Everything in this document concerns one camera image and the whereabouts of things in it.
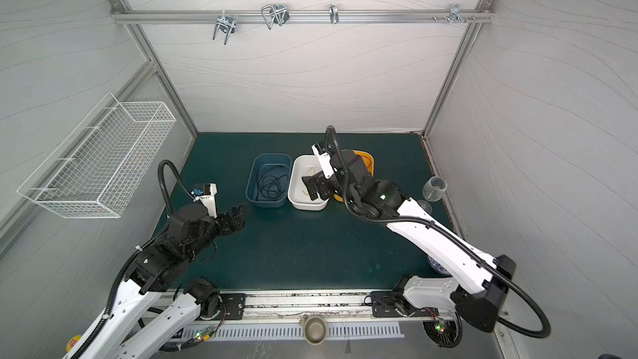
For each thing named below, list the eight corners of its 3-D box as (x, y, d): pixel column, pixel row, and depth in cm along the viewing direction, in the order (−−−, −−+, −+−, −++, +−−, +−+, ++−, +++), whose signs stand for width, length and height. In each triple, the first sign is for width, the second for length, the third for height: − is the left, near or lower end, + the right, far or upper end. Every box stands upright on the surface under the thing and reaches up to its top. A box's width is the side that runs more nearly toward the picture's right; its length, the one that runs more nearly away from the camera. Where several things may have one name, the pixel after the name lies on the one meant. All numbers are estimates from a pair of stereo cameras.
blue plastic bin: (245, 207, 97) (240, 199, 92) (255, 162, 112) (252, 153, 107) (288, 207, 97) (286, 199, 92) (293, 162, 112) (291, 153, 107)
